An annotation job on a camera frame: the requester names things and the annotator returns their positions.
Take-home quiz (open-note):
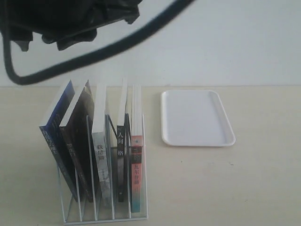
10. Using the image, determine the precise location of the black spine thin book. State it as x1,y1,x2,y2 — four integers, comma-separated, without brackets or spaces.
117,78,128,202

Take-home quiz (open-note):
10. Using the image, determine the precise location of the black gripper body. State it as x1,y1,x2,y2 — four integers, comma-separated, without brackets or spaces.
0,0,140,51

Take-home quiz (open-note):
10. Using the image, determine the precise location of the black cable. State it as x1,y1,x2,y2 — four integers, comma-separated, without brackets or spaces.
1,0,196,86

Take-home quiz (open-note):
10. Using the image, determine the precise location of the pink teal lake book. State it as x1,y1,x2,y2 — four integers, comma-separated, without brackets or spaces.
131,85,143,213

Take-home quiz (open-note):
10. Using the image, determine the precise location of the white plastic tray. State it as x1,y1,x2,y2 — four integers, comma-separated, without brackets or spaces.
160,90,236,147

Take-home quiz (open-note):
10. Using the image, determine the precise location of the grey white spine book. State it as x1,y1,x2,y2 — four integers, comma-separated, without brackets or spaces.
92,83,111,207

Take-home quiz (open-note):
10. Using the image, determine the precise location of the white wire book rack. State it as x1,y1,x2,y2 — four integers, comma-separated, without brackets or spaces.
57,115,149,226

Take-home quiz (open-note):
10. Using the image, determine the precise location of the blue moon cover book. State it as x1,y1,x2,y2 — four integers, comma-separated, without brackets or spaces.
39,80,78,201

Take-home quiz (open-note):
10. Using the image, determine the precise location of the dark brown cover book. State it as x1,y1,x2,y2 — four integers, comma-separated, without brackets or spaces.
59,80,94,202

